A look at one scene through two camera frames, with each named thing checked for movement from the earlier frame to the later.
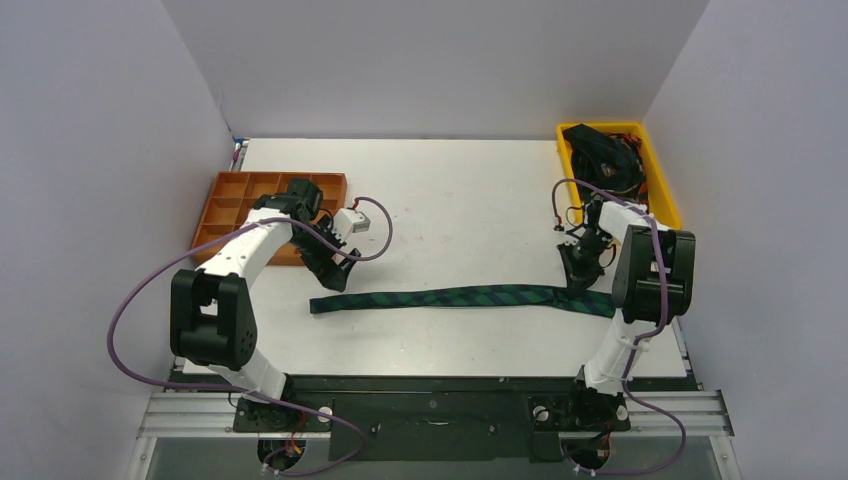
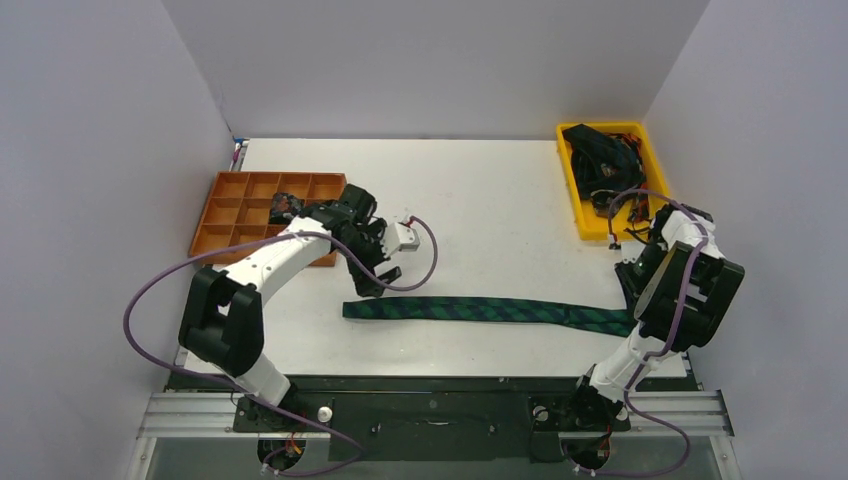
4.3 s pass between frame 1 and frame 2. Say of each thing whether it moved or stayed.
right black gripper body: moved
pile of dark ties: stayed
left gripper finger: moved
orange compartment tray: stayed
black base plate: stayed
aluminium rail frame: stayed
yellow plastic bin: stayed
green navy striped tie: moved
